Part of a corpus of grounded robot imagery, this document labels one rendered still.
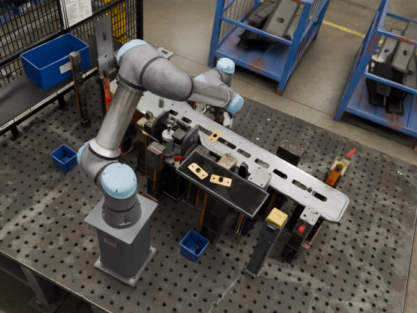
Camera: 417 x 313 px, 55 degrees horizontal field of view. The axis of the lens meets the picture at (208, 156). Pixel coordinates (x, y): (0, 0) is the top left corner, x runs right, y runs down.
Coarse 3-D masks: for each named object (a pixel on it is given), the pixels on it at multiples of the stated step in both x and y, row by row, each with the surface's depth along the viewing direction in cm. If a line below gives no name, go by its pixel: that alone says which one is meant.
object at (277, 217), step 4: (272, 212) 157; (276, 212) 157; (280, 212) 157; (268, 216) 155; (272, 216) 155; (276, 216) 156; (280, 216) 156; (284, 216) 156; (272, 220) 154; (276, 220) 154; (280, 220) 155; (284, 220) 155; (276, 224) 154; (280, 224) 153
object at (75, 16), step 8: (72, 0) 213; (80, 0) 218; (88, 0) 223; (64, 8) 212; (72, 8) 216; (80, 8) 221; (88, 8) 226; (72, 16) 219; (80, 16) 224; (88, 16) 229; (64, 24) 217; (72, 24) 222
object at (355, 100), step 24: (384, 0) 392; (408, 24) 385; (360, 48) 424; (384, 48) 358; (408, 48) 356; (360, 72) 329; (384, 72) 380; (408, 72) 346; (360, 96) 373; (384, 96) 368; (408, 96) 382; (336, 120) 370; (384, 120) 350; (408, 120) 357
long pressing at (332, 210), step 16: (144, 96) 215; (144, 112) 206; (160, 112) 208; (192, 112) 211; (208, 128) 205; (224, 128) 207; (208, 144) 198; (240, 144) 200; (240, 160) 193; (272, 160) 196; (272, 176) 189; (288, 176) 190; (304, 176) 191; (288, 192) 184; (304, 192) 185; (320, 192) 186; (336, 192) 188; (320, 208) 180; (336, 208) 182
